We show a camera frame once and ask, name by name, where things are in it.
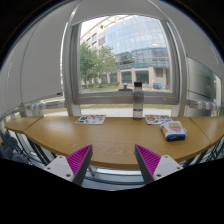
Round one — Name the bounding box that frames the group of dark chairs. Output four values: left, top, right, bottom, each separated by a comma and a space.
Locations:
0, 128, 58, 164

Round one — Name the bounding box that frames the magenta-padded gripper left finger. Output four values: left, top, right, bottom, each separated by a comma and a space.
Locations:
43, 144, 95, 187

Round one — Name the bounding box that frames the clear bottle with black cap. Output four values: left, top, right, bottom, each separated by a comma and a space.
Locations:
132, 81, 145, 121

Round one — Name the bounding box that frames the green tree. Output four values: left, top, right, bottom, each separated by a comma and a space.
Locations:
79, 43, 118, 89

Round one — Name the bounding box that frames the grey window frame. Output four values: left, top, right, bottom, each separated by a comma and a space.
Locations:
61, 13, 189, 116

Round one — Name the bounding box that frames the white wall socket row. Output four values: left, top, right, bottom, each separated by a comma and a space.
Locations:
186, 98, 223, 116
24, 98, 66, 116

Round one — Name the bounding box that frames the large sticker sheet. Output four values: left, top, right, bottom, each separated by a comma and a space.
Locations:
144, 114, 174, 126

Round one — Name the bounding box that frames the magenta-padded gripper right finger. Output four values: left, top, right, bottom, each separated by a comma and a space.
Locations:
133, 143, 184, 186

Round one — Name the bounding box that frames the cartoon print towel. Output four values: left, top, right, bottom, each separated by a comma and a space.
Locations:
160, 120, 188, 142

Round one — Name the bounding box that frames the small sticker sheet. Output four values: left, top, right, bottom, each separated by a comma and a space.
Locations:
74, 114, 107, 125

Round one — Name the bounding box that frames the glass office building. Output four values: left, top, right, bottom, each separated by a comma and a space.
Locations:
81, 14, 171, 91

